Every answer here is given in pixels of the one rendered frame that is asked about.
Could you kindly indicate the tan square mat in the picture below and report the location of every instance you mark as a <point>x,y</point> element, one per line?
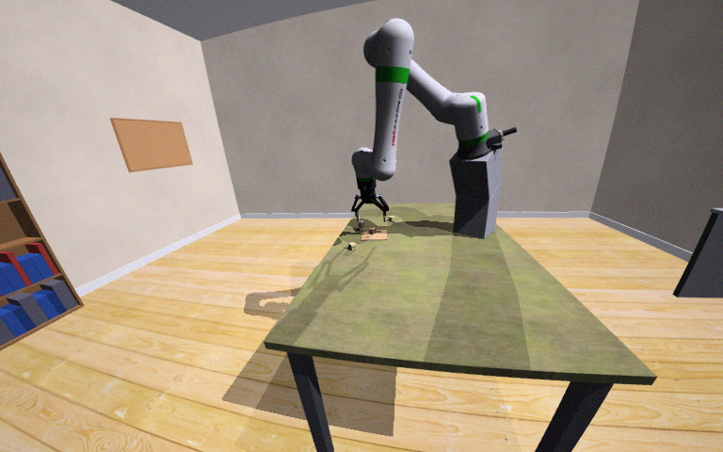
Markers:
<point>379,235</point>

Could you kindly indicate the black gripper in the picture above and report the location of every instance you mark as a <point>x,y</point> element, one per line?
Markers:
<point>370,197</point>

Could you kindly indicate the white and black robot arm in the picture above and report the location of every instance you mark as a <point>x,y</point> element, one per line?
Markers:
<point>394,75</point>

